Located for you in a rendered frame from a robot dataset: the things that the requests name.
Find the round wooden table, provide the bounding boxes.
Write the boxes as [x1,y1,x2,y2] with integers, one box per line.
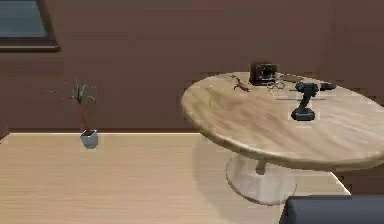
[180,71,384,206]

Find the dark brown box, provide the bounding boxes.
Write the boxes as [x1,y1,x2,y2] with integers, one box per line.
[249,61,279,86]

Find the house plant in grey pot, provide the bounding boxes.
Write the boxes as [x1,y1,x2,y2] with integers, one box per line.
[45,78,101,150]

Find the dark framed window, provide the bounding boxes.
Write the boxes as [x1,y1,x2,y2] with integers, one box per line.
[0,0,61,53]

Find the wire-rimmed glasses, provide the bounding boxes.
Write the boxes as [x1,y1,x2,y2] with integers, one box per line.
[266,80,287,92]

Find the black cordless drill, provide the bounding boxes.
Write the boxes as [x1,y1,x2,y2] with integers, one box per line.
[290,81,338,122]

